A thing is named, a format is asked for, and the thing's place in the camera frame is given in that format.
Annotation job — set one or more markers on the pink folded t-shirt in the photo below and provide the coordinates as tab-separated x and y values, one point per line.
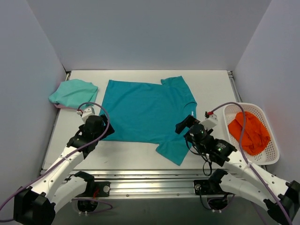
59	106

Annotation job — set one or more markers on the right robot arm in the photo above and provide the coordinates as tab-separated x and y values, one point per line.
239	176

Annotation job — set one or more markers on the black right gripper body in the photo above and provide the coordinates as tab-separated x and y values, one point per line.
187	125

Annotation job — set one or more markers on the white perforated plastic basket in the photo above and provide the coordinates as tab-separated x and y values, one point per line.
270	154

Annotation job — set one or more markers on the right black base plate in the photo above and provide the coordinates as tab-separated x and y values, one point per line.
202	187

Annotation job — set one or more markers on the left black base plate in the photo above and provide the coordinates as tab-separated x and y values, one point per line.
100	188

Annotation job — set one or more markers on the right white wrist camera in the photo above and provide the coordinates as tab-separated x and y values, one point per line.
210	120

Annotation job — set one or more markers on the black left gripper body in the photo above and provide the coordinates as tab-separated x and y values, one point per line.
107	128

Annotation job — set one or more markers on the teal t-shirt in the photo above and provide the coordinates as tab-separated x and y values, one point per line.
148	113

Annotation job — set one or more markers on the mint green folded t-shirt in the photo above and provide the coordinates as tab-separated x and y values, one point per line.
73	93

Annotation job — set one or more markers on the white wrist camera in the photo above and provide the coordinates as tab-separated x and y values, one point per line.
86	113
210	120

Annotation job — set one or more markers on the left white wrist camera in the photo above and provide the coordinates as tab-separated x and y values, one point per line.
86	113

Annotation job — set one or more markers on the orange t-shirt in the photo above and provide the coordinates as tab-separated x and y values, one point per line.
256	137

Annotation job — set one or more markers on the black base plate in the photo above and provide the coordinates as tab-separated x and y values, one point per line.
100	188
202	187

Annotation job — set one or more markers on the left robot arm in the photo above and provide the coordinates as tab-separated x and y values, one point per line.
38	203

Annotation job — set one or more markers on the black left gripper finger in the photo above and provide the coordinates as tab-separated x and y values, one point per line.
104	119
105	134

